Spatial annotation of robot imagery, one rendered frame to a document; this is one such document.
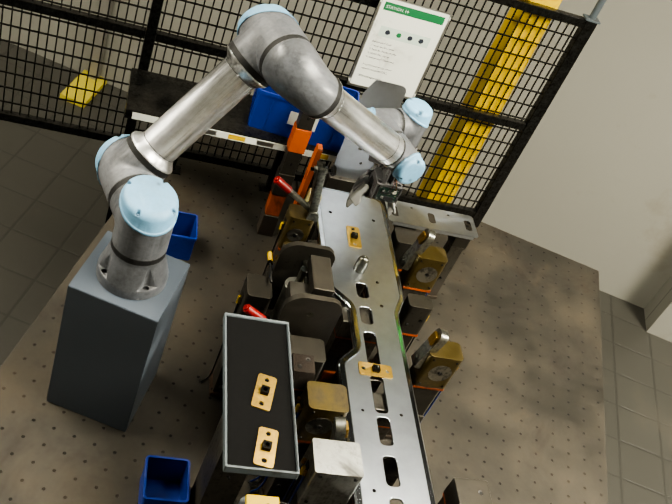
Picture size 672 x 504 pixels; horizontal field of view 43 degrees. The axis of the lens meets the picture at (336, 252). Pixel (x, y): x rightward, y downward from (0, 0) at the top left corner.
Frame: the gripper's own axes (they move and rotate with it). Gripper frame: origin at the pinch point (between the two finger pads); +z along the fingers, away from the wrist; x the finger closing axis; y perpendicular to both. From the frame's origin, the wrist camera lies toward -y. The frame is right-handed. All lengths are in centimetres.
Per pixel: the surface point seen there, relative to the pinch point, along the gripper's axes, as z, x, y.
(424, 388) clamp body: 18, 17, 44
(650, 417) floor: 111, 179, -36
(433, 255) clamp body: 6.5, 20.8, 6.6
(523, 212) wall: 88, 130, -132
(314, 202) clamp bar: 0.4, -15.0, 1.8
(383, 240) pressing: 11.0, 8.9, -1.0
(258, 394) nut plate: -6, -34, 71
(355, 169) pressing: 7.8, 2.3, -26.5
